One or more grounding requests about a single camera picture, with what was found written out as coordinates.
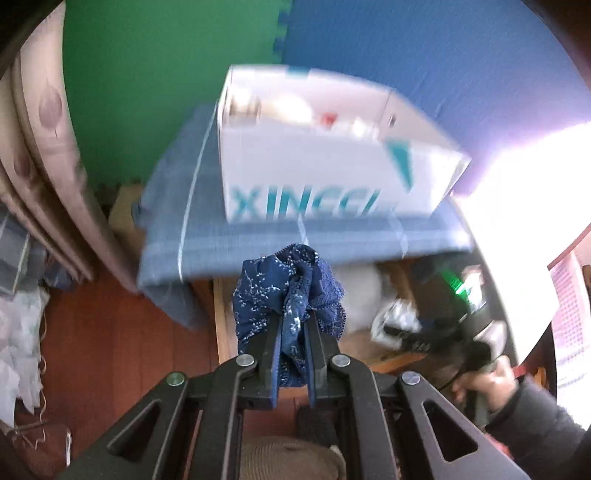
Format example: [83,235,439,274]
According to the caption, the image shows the pale blue white underwear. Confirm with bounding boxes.
[332,264,383,334]

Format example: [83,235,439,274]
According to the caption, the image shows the wooden drawer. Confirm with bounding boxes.
[213,256,425,387]

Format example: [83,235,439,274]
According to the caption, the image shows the beige patterned curtain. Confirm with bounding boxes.
[1,1,137,292]

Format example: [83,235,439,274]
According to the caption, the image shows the person's right hand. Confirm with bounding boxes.
[452,355,519,412]

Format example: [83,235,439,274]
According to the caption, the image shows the white XINCCI shoe box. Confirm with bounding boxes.
[217,65,470,223]

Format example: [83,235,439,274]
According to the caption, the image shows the grey plaid bedding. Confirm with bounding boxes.
[0,204,47,297]

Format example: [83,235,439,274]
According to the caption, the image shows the blue checked cloth cover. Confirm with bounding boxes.
[133,103,477,331]

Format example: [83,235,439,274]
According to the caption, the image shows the floral pale blue underwear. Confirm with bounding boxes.
[370,299,422,350]

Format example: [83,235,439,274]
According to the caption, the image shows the white floral bedsheet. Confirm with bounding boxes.
[0,287,49,428]

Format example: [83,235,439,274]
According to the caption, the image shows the navy floral underwear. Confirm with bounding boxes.
[232,244,346,387]

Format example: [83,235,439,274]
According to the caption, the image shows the cardboard box behind nightstand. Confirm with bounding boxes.
[108,184,145,262]

